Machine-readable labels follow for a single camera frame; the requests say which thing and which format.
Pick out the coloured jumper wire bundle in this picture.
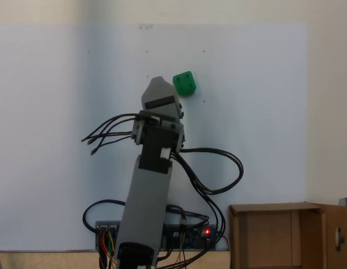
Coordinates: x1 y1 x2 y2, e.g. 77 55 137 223
97 229 120 269

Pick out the circuit board with jumper wires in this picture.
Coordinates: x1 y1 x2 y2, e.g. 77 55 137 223
95 220 121 251

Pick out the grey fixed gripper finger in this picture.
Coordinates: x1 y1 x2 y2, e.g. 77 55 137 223
142 76 176 100

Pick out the black servo cable bundle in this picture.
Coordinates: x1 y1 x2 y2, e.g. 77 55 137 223
170 146 245 253
80 112 141 156

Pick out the green die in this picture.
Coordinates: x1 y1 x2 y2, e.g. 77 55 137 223
172 71 198 98

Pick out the circuit board with blue parts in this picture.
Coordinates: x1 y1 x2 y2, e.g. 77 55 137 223
161 222 219 251

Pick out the white paper sheet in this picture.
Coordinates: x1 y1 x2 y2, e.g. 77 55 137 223
0 24 308 252

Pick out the brown cardboard box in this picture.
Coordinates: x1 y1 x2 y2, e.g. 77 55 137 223
228 201 347 269

